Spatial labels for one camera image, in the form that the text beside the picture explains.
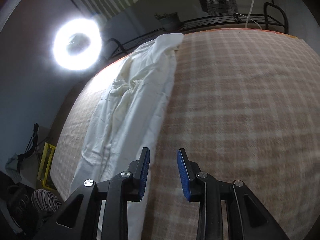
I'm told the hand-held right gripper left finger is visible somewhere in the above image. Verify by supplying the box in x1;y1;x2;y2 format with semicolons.
35;147;150;240

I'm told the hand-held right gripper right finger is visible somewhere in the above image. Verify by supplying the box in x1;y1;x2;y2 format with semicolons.
177;149;290;240

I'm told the white long-sleeved shirt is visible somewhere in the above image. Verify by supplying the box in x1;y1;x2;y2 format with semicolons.
69;33;185;240

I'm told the black metal clothes rack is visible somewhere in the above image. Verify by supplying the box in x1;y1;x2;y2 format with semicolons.
55;0;289;60

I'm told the beige plaid blanket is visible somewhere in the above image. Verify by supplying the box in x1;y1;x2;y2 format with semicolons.
50;29;320;240

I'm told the yellow trimmed bag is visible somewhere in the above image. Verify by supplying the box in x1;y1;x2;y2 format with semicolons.
36;142;57;189

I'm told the person's striped clothing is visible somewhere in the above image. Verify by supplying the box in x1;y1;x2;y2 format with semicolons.
31;189;62;215

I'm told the small black tripod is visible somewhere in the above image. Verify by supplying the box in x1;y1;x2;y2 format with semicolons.
25;123;40;155

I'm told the grey cloth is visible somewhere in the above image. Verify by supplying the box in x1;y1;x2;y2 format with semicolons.
6;155;23;180

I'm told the potted plant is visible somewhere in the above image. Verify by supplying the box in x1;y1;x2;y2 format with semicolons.
154;12;182;30

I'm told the ring light on stand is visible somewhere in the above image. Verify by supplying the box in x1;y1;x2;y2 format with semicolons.
53;17;102;71

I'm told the white lamp cable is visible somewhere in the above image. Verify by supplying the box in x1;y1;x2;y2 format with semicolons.
235;0;263;29

